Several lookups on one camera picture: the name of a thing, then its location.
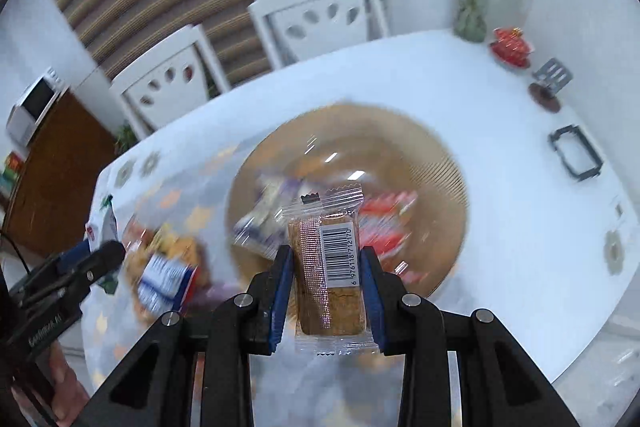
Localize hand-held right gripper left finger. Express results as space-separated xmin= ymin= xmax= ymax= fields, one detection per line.
xmin=85 ymin=244 xmax=296 ymax=427

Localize blue white label snack packet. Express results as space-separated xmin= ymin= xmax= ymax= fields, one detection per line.
xmin=122 ymin=224 xmax=203 ymax=315

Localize white flower print tablecloth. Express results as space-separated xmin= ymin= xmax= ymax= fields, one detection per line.
xmin=80 ymin=29 xmax=640 ymax=408

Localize white microwave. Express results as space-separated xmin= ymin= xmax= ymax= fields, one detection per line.
xmin=6 ymin=67 xmax=68 ymax=145

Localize brown wooden cabinet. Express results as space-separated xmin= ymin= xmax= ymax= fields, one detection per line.
xmin=0 ymin=89 xmax=121 ymax=258

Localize white chair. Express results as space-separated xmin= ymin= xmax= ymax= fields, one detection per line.
xmin=109 ymin=24 xmax=232 ymax=140
xmin=247 ymin=0 xmax=391 ymax=70

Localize amber glass plate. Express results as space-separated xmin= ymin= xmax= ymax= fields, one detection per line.
xmin=226 ymin=103 xmax=471 ymax=303

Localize brown snack bar clear wrapper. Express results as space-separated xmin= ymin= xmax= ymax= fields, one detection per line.
xmin=280 ymin=183 xmax=378 ymax=355

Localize black rectangular frame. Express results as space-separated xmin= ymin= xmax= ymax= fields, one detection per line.
xmin=548 ymin=125 xmax=603 ymax=182

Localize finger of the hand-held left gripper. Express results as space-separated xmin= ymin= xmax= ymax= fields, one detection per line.
xmin=20 ymin=241 xmax=126 ymax=323
xmin=10 ymin=243 xmax=93 ymax=295

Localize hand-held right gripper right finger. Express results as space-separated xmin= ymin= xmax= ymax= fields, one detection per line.
xmin=359 ymin=246 xmax=571 ymax=427

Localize red ornament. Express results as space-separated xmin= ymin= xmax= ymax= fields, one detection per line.
xmin=489 ymin=27 xmax=533 ymax=70

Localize person's left hand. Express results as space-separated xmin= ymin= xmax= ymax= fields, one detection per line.
xmin=47 ymin=347 xmax=93 ymax=425

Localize green white snack packet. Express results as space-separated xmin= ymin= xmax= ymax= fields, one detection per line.
xmin=86 ymin=196 xmax=121 ymax=295

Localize green potted plant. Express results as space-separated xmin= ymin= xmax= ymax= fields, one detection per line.
xmin=115 ymin=122 xmax=141 ymax=155

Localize scalloped pattern table mat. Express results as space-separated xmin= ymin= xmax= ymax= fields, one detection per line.
xmin=80 ymin=142 xmax=301 ymax=408

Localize red snack packet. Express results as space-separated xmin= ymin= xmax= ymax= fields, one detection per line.
xmin=360 ymin=191 xmax=426 ymax=283

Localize snack packets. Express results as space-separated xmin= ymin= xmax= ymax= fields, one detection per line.
xmin=234 ymin=174 xmax=301 ymax=258

